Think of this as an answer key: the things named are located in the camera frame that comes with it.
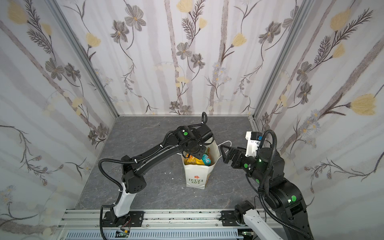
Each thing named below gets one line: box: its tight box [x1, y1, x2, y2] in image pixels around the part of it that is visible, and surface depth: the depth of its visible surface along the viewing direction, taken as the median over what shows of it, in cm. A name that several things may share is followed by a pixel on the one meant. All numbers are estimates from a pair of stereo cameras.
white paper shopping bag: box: [181, 139, 220, 190], surface depth 73 cm
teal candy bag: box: [201, 153, 212, 166], surface depth 78 cm
